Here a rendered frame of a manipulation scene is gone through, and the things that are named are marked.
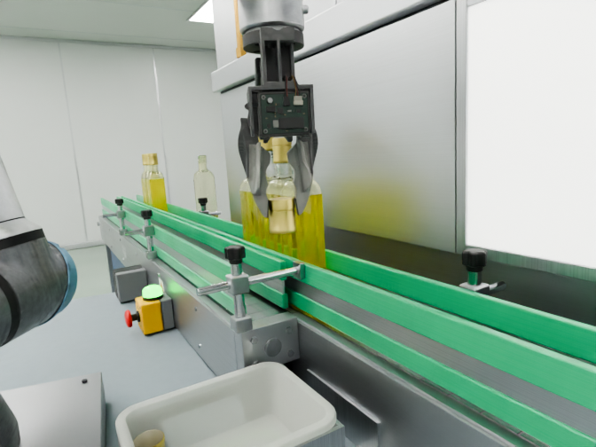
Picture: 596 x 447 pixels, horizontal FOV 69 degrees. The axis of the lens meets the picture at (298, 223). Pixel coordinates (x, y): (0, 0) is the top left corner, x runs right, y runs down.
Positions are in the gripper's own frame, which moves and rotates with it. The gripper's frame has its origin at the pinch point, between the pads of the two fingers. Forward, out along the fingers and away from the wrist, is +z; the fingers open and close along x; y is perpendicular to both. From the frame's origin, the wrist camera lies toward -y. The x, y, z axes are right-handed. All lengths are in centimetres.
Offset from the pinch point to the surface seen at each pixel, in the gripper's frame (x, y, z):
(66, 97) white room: -216, -564, -92
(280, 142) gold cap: 2.5, -20.5, -8.4
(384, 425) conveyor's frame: 9.7, 9.8, 26.1
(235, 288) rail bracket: -6.8, -4.1, 11.8
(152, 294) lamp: -26, -42, 23
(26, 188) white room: -273, -540, 22
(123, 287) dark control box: -38, -65, 28
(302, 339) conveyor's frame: 2.7, -7.1, 21.9
